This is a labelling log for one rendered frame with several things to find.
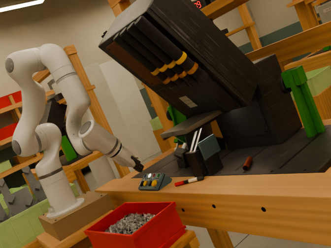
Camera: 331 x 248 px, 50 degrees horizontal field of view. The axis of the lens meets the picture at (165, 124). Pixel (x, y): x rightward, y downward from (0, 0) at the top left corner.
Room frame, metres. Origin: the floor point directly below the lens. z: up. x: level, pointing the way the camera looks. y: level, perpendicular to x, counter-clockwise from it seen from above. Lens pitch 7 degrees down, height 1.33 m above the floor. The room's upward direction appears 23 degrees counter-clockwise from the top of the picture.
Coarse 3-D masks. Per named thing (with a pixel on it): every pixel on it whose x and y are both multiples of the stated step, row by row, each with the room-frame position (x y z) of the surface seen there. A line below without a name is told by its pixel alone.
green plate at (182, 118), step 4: (172, 108) 1.58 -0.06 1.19; (172, 112) 1.58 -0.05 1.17; (176, 112) 1.58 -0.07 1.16; (180, 112) 1.56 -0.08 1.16; (172, 116) 1.59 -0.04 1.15; (176, 116) 1.59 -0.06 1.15; (180, 116) 1.57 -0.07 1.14; (184, 116) 1.55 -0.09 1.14; (172, 120) 1.60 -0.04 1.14; (176, 120) 1.60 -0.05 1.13; (180, 120) 1.57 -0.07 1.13; (184, 120) 1.55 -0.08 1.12; (176, 124) 1.60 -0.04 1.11
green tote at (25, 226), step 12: (36, 204) 1.95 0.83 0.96; (48, 204) 1.98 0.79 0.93; (24, 216) 1.91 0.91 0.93; (36, 216) 1.94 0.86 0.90; (0, 228) 1.85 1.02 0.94; (12, 228) 1.87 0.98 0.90; (24, 228) 1.90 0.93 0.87; (36, 228) 1.93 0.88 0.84; (0, 240) 1.84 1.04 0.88; (12, 240) 1.86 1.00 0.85; (24, 240) 1.89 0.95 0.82
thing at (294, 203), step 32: (128, 192) 1.66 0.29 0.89; (160, 192) 1.44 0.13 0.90; (192, 192) 1.27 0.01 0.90; (224, 192) 1.15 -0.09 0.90; (256, 192) 1.04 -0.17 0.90; (288, 192) 0.95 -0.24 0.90; (320, 192) 0.88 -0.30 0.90; (192, 224) 1.34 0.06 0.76; (224, 224) 1.18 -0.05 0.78; (256, 224) 1.06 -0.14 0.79; (288, 224) 0.96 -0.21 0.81; (320, 224) 0.88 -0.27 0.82
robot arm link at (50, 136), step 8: (40, 128) 1.68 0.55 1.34; (48, 128) 1.70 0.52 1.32; (56, 128) 1.73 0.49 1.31; (40, 136) 1.65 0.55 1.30; (48, 136) 1.68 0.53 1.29; (56, 136) 1.71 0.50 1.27; (48, 144) 1.68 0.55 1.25; (56, 144) 1.70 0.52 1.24; (48, 152) 1.70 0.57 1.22; (56, 152) 1.68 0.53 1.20; (40, 160) 1.68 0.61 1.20; (48, 160) 1.65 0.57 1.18; (56, 160) 1.67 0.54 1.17; (40, 168) 1.64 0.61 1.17; (48, 168) 1.64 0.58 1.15; (56, 168) 1.65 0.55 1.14; (40, 176) 1.64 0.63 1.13; (48, 176) 1.63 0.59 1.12
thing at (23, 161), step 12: (48, 84) 8.33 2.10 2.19; (12, 96) 7.51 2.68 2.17; (0, 108) 7.34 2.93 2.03; (12, 108) 7.35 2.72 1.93; (0, 132) 7.22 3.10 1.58; (12, 132) 7.32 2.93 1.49; (0, 144) 7.07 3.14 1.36; (36, 156) 7.41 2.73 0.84; (0, 168) 7.05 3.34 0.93; (12, 168) 7.11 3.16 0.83
